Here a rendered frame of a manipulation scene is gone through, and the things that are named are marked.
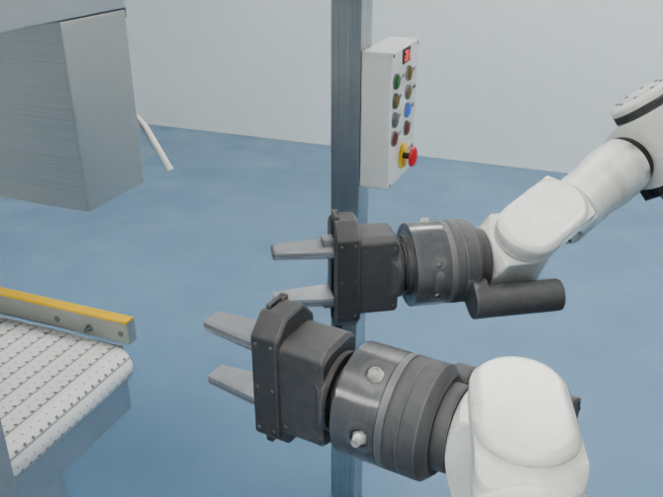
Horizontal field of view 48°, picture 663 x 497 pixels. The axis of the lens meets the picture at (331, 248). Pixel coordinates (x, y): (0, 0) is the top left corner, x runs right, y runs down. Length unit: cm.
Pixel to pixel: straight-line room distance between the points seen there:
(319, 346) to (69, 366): 47
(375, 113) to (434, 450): 95
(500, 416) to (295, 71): 414
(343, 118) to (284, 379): 91
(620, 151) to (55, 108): 62
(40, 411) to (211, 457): 122
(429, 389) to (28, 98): 52
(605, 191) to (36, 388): 69
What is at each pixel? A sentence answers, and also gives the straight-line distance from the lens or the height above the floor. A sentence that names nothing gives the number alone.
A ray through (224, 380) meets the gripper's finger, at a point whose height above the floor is 98.
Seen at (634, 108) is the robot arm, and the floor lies 114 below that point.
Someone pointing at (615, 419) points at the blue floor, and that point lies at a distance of 234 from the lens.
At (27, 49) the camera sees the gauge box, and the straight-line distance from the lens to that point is 83.
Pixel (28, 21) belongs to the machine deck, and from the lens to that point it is 76.
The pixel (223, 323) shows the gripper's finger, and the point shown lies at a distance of 62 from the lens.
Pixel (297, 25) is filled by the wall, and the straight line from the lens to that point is 449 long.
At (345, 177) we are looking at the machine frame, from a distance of 146.
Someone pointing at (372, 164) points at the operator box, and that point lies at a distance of 143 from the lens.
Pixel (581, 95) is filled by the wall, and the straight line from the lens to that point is 417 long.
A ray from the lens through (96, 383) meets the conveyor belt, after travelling 95.
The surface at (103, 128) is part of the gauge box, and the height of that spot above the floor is 113.
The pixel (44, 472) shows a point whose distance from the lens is 96.
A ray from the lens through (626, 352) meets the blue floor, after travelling 266.
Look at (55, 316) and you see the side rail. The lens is 104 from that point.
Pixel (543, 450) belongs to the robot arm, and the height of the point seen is 106.
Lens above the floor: 135
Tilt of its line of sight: 25 degrees down
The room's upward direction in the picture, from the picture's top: straight up
